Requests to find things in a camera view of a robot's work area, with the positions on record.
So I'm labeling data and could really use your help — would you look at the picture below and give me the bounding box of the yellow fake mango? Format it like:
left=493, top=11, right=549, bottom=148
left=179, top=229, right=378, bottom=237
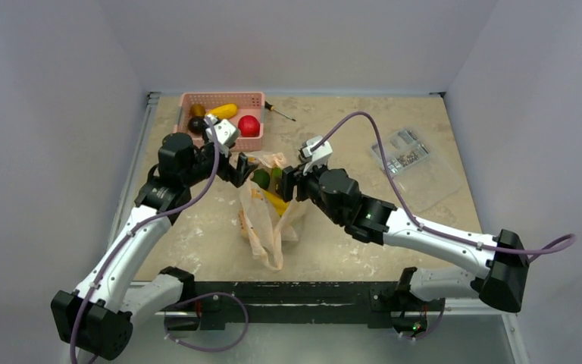
left=207, top=103, right=239, bottom=120

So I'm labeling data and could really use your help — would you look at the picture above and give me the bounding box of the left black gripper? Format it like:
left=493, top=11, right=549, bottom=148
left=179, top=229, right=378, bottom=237
left=182, top=140, right=256, bottom=187

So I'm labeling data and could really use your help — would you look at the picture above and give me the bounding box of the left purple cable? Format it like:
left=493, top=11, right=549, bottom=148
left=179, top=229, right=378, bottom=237
left=69, top=118, right=249, bottom=364

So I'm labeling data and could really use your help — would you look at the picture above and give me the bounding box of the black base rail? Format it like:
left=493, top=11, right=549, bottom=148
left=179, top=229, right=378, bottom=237
left=167, top=281, right=445, bottom=331

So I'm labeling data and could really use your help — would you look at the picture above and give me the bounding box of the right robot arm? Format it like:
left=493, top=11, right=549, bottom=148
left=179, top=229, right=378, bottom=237
left=276, top=167, right=530, bottom=313

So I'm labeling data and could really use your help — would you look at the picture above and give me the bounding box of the dark purple fake fruit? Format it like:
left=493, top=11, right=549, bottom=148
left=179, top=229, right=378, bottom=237
left=187, top=116, right=208, bottom=136

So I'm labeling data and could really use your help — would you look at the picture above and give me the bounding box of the yellow fake banana bunch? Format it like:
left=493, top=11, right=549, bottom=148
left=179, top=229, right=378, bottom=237
left=263, top=190, right=289, bottom=216

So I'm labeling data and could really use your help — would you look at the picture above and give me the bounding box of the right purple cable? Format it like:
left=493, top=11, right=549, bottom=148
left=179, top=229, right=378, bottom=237
left=311, top=111, right=577, bottom=343

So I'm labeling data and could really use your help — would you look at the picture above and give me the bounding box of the black handled screwdriver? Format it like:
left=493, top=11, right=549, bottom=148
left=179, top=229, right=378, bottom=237
left=264, top=101, right=296, bottom=122

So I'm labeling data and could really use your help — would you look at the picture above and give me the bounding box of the clear plastic screw box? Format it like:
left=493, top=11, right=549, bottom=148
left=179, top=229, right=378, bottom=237
left=370, top=128, right=431, bottom=177

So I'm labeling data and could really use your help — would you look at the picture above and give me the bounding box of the red fake apple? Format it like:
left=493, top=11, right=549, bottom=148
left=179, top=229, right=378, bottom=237
left=237, top=115, right=261, bottom=137

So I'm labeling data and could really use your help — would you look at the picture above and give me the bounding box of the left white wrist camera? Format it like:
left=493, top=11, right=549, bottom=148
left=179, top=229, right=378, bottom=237
left=204, top=114, right=241, bottom=157

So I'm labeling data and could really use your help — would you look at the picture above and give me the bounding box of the purple cable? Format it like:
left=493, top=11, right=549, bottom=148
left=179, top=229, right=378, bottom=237
left=69, top=118, right=249, bottom=364
left=311, top=111, right=577, bottom=343

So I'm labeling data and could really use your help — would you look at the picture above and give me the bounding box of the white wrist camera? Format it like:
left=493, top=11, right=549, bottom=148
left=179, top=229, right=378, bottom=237
left=299, top=135, right=333, bottom=175
left=204, top=114, right=241, bottom=157

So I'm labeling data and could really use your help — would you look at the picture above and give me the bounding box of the translucent plastic bag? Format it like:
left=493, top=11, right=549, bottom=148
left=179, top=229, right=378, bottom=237
left=238, top=151, right=308, bottom=271

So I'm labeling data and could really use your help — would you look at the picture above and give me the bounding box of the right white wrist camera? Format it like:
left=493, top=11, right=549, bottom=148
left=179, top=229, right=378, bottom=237
left=299, top=135, right=333, bottom=175

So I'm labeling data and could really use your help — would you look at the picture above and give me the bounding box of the pink plastic basket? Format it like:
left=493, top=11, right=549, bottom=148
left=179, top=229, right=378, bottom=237
left=174, top=92, right=265, bottom=152

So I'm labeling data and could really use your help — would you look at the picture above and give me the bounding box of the brown fake kiwi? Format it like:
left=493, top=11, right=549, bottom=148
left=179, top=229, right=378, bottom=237
left=189, top=103, right=206, bottom=118

